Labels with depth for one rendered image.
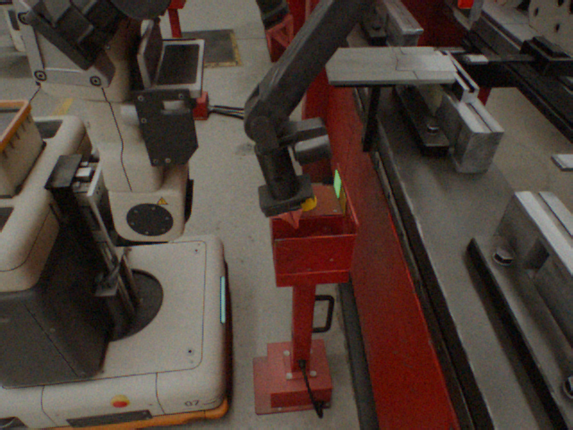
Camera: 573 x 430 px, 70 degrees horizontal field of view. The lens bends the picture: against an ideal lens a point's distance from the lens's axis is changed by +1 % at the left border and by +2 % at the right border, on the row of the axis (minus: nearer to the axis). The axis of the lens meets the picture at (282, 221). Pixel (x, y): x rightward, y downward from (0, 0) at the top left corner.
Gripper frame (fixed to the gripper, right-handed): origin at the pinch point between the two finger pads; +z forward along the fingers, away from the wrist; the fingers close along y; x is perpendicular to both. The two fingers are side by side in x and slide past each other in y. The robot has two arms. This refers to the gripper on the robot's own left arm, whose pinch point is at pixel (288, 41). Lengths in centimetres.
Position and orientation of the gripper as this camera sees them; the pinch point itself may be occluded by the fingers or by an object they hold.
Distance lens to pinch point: 111.2
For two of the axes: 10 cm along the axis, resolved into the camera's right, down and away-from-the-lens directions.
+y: -1.1, -6.8, 7.2
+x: -8.9, 4.0, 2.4
